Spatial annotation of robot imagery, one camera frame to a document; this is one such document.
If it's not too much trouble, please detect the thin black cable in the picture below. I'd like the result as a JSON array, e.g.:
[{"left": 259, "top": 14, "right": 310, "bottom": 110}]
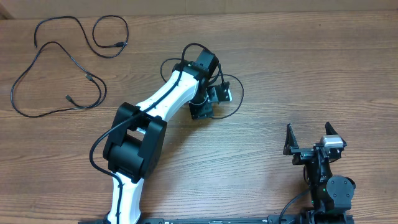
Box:
[{"left": 33, "top": 14, "right": 130, "bottom": 59}]

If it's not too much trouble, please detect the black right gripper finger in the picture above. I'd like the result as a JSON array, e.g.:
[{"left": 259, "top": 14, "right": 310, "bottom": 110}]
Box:
[
  {"left": 325, "top": 122, "right": 338, "bottom": 135},
  {"left": 283, "top": 123, "right": 299, "bottom": 156}
]

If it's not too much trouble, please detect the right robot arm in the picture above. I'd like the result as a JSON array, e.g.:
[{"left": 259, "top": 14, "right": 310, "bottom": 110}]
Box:
[{"left": 278, "top": 122, "right": 356, "bottom": 223}]

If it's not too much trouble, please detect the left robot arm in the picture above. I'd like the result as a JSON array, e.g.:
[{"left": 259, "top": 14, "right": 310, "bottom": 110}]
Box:
[{"left": 102, "top": 49, "right": 232, "bottom": 223}]

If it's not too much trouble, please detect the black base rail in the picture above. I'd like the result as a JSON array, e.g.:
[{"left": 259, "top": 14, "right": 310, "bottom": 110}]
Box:
[{"left": 78, "top": 215, "right": 354, "bottom": 224}]

